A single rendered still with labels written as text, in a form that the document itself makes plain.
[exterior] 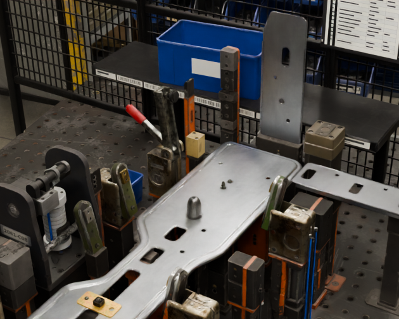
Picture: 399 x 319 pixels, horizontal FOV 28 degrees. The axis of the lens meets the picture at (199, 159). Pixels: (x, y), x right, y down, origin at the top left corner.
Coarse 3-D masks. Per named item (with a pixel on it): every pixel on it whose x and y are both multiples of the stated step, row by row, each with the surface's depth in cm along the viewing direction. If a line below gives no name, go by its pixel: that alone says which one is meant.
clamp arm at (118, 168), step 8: (112, 168) 173; (120, 168) 174; (112, 176) 174; (120, 176) 174; (128, 176) 175; (120, 184) 174; (128, 184) 176; (120, 192) 175; (128, 192) 176; (120, 200) 176; (128, 200) 177; (120, 208) 177; (128, 208) 177; (136, 208) 179; (128, 216) 177
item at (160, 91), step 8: (160, 88) 181; (168, 88) 181; (160, 96) 180; (168, 96) 180; (176, 96) 180; (160, 104) 181; (168, 104) 183; (160, 112) 182; (168, 112) 184; (160, 120) 183; (168, 120) 185; (160, 128) 184; (168, 128) 184; (176, 128) 186; (168, 136) 184; (176, 136) 187; (168, 144) 185; (176, 144) 188; (176, 152) 189
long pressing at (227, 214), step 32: (224, 160) 195; (256, 160) 195; (288, 160) 194; (192, 192) 183; (224, 192) 183; (256, 192) 183; (160, 224) 173; (192, 224) 173; (224, 224) 172; (128, 256) 163; (160, 256) 163; (192, 256) 163; (64, 288) 155; (96, 288) 155; (128, 288) 155; (160, 288) 155
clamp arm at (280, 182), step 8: (280, 176) 167; (272, 184) 166; (280, 184) 166; (272, 192) 167; (280, 192) 166; (272, 200) 168; (280, 200) 169; (272, 208) 169; (280, 208) 173; (264, 216) 172; (264, 224) 173
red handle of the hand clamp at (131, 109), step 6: (126, 108) 189; (132, 108) 188; (132, 114) 188; (138, 114) 188; (138, 120) 188; (144, 120) 188; (144, 126) 188; (150, 126) 188; (150, 132) 188; (156, 132) 188; (156, 138) 188; (162, 144) 188; (174, 150) 187
